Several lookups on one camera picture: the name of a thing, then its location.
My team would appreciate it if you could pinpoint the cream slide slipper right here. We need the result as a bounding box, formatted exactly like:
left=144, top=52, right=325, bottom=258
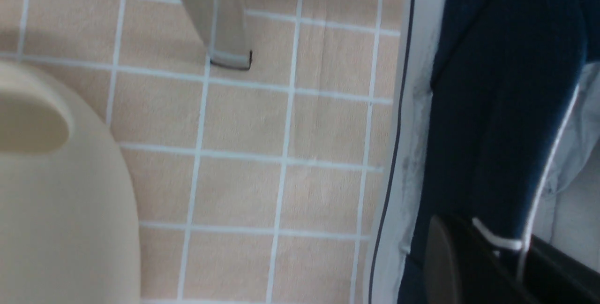
left=0, top=61, right=141, bottom=304

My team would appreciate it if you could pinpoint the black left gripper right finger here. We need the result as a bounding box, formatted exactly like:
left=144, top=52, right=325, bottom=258
left=524, top=236, right=600, bottom=304

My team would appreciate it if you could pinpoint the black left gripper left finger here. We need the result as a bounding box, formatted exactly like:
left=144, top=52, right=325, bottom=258
left=423, top=215, right=531, bottom=304

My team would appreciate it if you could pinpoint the navy canvas shoe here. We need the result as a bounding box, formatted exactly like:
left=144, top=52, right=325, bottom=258
left=363, top=0, right=599, bottom=304

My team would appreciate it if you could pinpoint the checkered peach tablecloth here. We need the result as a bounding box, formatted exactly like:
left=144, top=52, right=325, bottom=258
left=1, top=0, right=403, bottom=304

